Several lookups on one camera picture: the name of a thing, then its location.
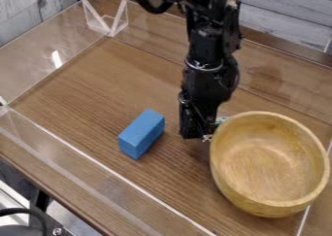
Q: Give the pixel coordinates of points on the blue rectangular block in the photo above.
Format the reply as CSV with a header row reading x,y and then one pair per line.
x,y
141,134

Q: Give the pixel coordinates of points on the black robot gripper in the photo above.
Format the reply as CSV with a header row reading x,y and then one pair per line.
x,y
207,87

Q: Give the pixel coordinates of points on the green whiteboard marker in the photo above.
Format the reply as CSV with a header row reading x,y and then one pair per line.
x,y
221,120

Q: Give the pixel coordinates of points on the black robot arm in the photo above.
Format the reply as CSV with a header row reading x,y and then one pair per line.
x,y
213,27

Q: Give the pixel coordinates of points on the brown wooden bowl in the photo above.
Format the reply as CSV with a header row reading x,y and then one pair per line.
x,y
270,164

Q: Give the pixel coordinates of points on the black metal table frame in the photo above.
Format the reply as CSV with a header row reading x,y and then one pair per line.
x,y
42,224

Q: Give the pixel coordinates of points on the clear acrylic corner bracket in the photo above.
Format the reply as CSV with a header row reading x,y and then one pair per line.
x,y
106,24

